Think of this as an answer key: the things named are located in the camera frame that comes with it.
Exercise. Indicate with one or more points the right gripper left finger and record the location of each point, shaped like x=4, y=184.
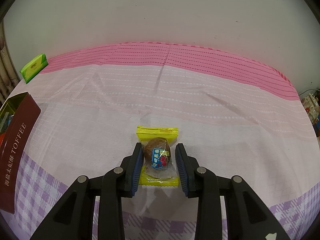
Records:
x=72, y=215

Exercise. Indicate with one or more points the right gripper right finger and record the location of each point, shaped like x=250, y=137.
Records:
x=225, y=200

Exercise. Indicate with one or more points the yellow date candy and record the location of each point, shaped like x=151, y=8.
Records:
x=157, y=169

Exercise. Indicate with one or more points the red snack packet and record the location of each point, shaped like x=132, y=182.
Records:
x=1, y=138

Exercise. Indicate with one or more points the pink purple checked tablecloth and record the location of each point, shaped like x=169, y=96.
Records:
x=234, y=115

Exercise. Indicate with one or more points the gold toffee tin box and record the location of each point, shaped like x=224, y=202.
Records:
x=18, y=116

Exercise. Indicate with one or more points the cluttered shelf items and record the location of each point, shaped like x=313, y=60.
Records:
x=311, y=106

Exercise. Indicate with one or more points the beige patterned curtain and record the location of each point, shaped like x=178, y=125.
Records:
x=9, y=78

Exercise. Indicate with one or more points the green tissue pack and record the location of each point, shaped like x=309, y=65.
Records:
x=32, y=68

